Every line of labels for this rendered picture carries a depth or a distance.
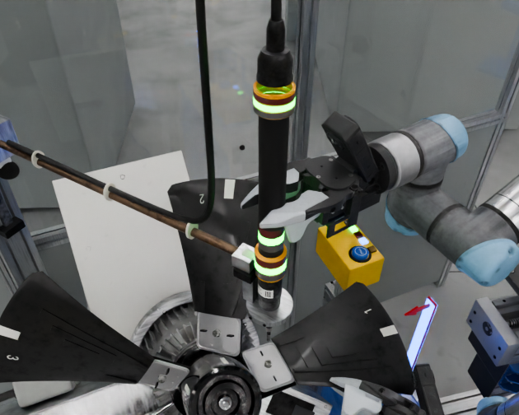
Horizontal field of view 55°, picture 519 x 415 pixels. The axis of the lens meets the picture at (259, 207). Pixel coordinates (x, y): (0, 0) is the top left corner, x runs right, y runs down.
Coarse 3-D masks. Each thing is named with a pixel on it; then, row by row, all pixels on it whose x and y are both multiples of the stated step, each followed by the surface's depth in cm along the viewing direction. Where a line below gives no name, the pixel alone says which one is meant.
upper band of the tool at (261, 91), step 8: (256, 88) 50; (264, 88) 53; (272, 88) 53; (280, 88) 53; (288, 88) 52; (264, 96) 49; (272, 96) 49; (280, 96) 49; (288, 96) 49; (264, 112) 50; (280, 112) 50
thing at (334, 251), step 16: (320, 240) 129; (336, 240) 125; (352, 240) 125; (368, 240) 125; (320, 256) 131; (336, 256) 122; (352, 256) 120; (368, 256) 121; (336, 272) 125; (352, 272) 118; (368, 272) 121
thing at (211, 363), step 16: (192, 352) 86; (208, 352) 87; (192, 368) 81; (208, 368) 77; (224, 368) 77; (240, 368) 78; (192, 384) 76; (208, 384) 77; (224, 384) 77; (240, 384) 78; (256, 384) 78; (176, 400) 85; (192, 400) 75; (208, 400) 76; (240, 400) 78; (256, 400) 78
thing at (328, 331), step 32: (352, 288) 98; (320, 320) 93; (352, 320) 93; (384, 320) 94; (288, 352) 87; (320, 352) 87; (352, 352) 88; (384, 352) 90; (320, 384) 83; (384, 384) 86
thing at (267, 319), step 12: (240, 252) 70; (240, 264) 70; (240, 276) 70; (252, 276) 70; (252, 288) 71; (252, 300) 73; (288, 300) 74; (252, 312) 73; (264, 312) 73; (276, 312) 73; (288, 312) 73; (264, 324) 71; (276, 324) 72
